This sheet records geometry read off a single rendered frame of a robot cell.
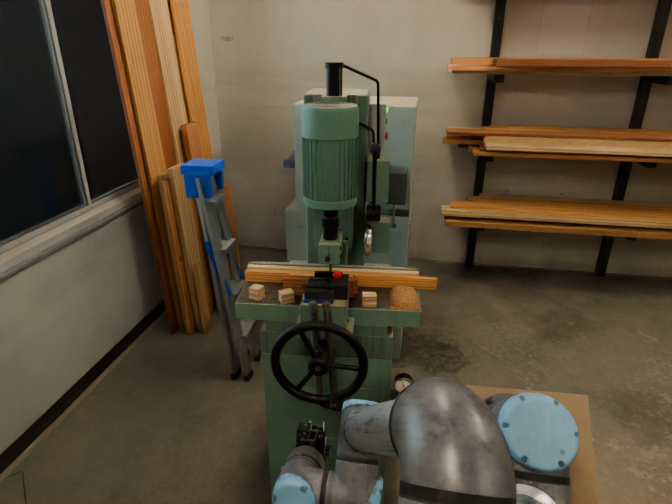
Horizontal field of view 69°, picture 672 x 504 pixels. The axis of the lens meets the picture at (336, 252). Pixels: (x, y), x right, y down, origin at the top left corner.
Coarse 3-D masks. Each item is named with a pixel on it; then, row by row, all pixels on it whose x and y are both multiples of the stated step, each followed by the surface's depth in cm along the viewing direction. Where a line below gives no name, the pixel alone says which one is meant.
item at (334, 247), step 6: (342, 234) 170; (324, 240) 162; (330, 240) 162; (336, 240) 162; (324, 246) 159; (330, 246) 159; (336, 246) 159; (342, 246) 172; (324, 252) 160; (330, 252) 160; (336, 252) 160; (330, 258) 161; (336, 258) 160
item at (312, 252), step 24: (312, 96) 163; (360, 96) 162; (360, 120) 165; (360, 144) 168; (360, 168) 171; (360, 192) 175; (312, 216) 180; (360, 216) 178; (312, 240) 184; (360, 240) 182; (360, 264) 186
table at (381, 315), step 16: (272, 288) 167; (368, 288) 167; (384, 288) 167; (240, 304) 157; (256, 304) 157; (272, 304) 157; (288, 304) 157; (352, 304) 157; (384, 304) 157; (272, 320) 159; (288, 320) 158; (352, 320) 153; (368, 320) 155; (384, 320) 155; (400, 320) 154; (416, 320) 154; (320, 336) 148; (336, 336) 148
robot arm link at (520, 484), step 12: (516, 480) 94; (408, 492) 47; (420, 492) 46; (432, 492) 45; (444, 492) 45; (456, 492) 45; (528, 492) 90; (540, 492) 90; (552, 492) 92; (564, 492) 93
